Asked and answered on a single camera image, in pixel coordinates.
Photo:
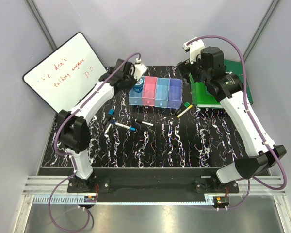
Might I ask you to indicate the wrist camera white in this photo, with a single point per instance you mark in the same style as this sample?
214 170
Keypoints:
194 48
139 69

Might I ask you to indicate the black marble pattern mat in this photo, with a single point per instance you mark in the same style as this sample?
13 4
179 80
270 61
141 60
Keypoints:
199 138

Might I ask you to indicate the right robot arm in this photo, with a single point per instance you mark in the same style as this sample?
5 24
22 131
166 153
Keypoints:
206 65

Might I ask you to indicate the blue round tape dispenser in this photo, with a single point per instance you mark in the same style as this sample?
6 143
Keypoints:
139 85

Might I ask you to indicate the green lever arch binder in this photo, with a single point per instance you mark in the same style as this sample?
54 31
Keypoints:
203 99

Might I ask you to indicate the black marker blue cap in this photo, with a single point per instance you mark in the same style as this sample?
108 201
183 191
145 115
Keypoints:
108 117

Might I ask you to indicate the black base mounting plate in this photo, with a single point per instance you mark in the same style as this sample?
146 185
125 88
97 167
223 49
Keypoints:
156 185

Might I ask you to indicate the white pen black tip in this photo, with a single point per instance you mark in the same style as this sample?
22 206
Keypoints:
145 123

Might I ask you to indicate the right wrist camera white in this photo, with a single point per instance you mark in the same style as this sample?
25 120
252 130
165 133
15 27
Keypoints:
194 48

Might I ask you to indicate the aluminium rail frame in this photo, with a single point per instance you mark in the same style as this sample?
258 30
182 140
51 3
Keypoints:
50 187

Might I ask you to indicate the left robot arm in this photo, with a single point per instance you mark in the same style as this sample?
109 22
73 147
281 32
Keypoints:
73 136

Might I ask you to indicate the yellow white marker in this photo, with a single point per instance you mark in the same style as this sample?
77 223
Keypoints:
184 111

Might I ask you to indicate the light blue storage bin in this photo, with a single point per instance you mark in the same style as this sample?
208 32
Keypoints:
162 92

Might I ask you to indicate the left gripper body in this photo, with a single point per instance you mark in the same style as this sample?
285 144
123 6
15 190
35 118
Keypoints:
130 81

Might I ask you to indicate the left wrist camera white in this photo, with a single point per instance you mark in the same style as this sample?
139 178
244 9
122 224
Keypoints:
139 69

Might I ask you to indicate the white dry-erase board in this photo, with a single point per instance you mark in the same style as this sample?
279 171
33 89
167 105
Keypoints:
67 75

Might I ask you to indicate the pink storage bin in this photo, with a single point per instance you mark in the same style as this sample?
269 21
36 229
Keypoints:
149 91

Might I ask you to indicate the white marker blue cap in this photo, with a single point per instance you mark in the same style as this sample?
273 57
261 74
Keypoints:
125 126

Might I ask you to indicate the light blue end bin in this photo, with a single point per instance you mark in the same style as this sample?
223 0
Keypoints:
135 98

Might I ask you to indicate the green black highlighter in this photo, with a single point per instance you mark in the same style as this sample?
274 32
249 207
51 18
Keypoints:
182 108

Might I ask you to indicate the purple storage bin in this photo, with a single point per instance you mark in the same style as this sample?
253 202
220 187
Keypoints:
175 93

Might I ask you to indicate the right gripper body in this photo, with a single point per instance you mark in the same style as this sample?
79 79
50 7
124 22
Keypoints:
185 67

